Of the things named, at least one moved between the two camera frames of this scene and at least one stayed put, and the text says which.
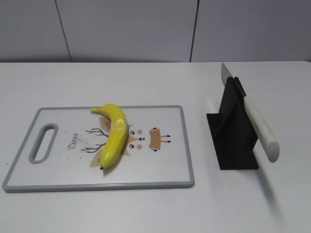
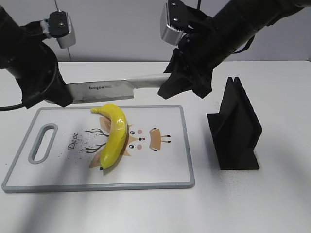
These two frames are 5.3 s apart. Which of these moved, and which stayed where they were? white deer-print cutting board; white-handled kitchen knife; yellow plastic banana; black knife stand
Moved: white-handled kitchen knife
Stayed: white deer-print cutting board; yellow plastic banana; black knife stand
